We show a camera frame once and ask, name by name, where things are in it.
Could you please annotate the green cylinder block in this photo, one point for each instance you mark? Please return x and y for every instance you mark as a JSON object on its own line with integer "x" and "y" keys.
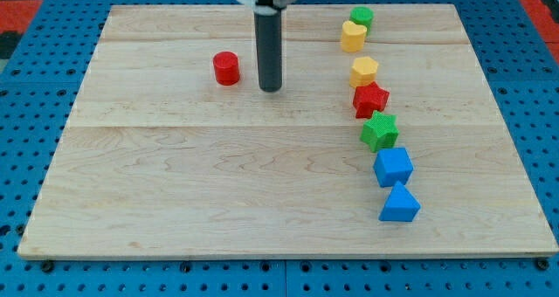
{"x": 363, "y": 16}

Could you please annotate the blue cube block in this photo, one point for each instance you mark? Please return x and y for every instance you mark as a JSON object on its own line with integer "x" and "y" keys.
{"x": 392, "y": 165}

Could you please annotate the green star block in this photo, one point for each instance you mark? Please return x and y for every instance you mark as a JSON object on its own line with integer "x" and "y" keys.
{"x": 380, "y": 131}

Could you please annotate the blue triangle block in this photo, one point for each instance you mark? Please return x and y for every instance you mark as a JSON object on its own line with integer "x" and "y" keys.
{"x": 400, "y": 205}

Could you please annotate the red star block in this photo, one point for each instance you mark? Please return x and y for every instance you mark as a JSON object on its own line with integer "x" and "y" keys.
{"x": 368, "y": 99}

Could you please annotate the light wooden board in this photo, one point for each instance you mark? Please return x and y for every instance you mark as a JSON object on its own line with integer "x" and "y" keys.
{"x": 160, "y": 162}

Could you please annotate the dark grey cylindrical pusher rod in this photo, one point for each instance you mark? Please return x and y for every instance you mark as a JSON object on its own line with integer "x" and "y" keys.
{"x": 268, "y": 35}

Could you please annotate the yellow hexagon block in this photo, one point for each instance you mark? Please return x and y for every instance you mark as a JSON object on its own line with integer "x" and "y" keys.
{"x": 363, "y": 71}

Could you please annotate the red cylinder block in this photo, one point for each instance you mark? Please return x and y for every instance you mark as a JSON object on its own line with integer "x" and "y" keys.
{"x": 226, "y": 68}

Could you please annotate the yellow heart block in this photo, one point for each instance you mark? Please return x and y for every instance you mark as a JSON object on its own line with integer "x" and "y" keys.
{"x": 353, "y": 36}

